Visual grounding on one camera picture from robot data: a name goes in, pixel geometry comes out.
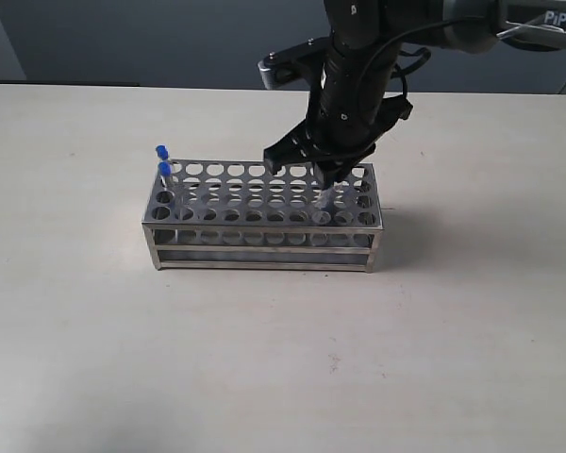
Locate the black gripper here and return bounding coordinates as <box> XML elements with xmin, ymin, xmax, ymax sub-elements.
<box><xmin>263</xmin><ymin>40</ymin><xmax>412</xmax><ymax>190</ymax></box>

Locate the blue capped test tube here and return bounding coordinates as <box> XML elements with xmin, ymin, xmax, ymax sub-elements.
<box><xmin>312</xmin><ymin>184</ymin><xmax>345</xmax><ymax>225</ymax></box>
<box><xmin>157</xmin><ymin>160</ymin><xmax>175</xmax><ymax>204</ymax></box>
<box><xmin>156</xmin><ymin>144</ymin><xmax>170</xmax><ymax>162</ymax></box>

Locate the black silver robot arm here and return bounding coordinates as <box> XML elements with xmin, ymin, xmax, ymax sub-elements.
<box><xmin>258</xmin><ymin>1</ymin><xmax>566</xmax><ymax>189</ymax></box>

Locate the steel test tube rack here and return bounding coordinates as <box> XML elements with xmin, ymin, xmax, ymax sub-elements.
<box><xmin>141</xmin><ymin>159</ymin><xmax>384</xmax><ymax>273</ymax></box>

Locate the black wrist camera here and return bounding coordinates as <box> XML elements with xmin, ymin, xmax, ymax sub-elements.
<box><xmin>258</xmin><ymin>37</ymin><xmax>329</xmax><ymax>90</ymax></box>

